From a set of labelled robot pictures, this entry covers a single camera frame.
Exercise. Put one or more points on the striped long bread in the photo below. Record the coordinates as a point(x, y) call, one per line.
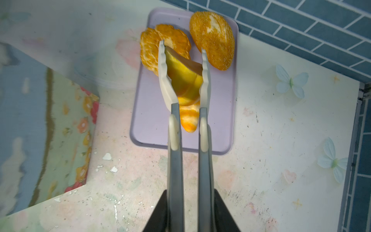
point(189, 114)

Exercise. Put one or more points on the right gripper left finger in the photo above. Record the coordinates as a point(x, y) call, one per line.
point(158, 219)

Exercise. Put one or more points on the white paper gift bag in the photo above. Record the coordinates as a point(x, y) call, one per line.
point(47, 128)

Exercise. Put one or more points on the lilac plastic tray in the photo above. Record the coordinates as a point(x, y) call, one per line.
point(149, 124)

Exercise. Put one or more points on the sugared oval bread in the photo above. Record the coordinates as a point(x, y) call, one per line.
point(212, 33)

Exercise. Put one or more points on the round flower bun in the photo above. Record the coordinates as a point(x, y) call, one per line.
point(172, 37)

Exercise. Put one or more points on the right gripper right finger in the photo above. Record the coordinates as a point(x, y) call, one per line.
point(224, 221)

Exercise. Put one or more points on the small yellow horn bread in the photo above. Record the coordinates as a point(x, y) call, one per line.
point(186, 77)

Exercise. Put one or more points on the metal kitchen tongs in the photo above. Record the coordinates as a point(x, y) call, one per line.
point(175, 187)

